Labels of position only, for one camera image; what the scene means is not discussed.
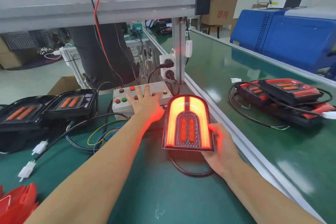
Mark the pile of black lamp housings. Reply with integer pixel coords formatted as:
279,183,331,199
0,89,129,181

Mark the aluminium workstation frame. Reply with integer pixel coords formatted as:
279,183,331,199
0,0,212,91

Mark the large cardboard box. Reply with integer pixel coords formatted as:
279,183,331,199
0,37,37,70

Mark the person's left forearm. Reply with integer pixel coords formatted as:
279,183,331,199
26,116,158,224

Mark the person's right hand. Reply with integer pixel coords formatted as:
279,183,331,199
202,122,246,181

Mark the white metal stand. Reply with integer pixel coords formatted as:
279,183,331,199
59,45,87,88

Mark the low open cardboard carton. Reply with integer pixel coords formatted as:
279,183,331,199
47,76,79,96

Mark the person's right forearm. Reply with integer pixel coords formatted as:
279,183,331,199
220,161,326,224

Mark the person's left hand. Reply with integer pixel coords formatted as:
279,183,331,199
126,84,167,127

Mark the red power cable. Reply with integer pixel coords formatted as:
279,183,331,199
93,0,124,85

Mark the blue plastic crate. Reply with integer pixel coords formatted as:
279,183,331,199
230,7,336,78

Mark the black mesh basket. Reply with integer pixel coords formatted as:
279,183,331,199
2,31,53,50

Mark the beige test button box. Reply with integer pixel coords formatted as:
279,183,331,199
113,84,174,118

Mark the white power strip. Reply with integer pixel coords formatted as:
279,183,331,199
160,52,177,83

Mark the pile of red lens covers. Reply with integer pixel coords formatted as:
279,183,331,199
0,182,40,224

